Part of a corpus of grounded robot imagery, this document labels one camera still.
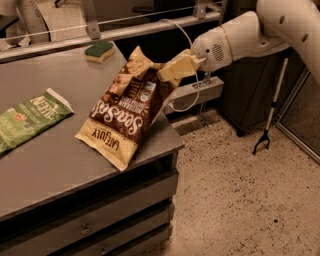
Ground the green chip bag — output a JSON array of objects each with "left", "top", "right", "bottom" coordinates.
[{"left": 0, "top": 88, "right": 74, "bottom": 154}]

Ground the grey drawer unit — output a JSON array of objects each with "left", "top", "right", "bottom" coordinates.
[{"left": 0, "top": 151, "right": 180, "bottom": 256}]

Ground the brown Late July chip bag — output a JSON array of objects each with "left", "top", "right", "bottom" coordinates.
[{"left": 76, "top": 47, "right": 178, "bottom": 171}]

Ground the green yellow sponge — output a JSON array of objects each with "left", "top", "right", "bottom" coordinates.
[{"left": 85, "top": 41, "right": 115, "bottom": 63}]

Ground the dark grey cabinet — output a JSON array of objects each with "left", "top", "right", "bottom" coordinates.
[{"left": 221, "top": 48, "right": 305, "bottom": 137}]

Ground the grey metal rail frame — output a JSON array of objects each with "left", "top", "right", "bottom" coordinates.
[{"left": 0, "top": 0, "right": 227, "bottom": 64}]

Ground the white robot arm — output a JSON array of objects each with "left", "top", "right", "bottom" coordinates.
[{"left": 158, "top": 0, "right": 320, "bottom": 83}]

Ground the reacher grabber tool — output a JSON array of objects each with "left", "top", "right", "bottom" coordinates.
[{"left": 252, "top": 57, "right": 288, "bottom": 155}]

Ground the white cable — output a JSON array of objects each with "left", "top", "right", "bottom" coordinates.
[{"left": 159, "top": 18, "right": 201, "bottom": 113}]

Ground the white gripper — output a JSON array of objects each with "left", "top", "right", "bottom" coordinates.
[{"left": 157, "top": 26, "right": 235, "bottom": 81}]

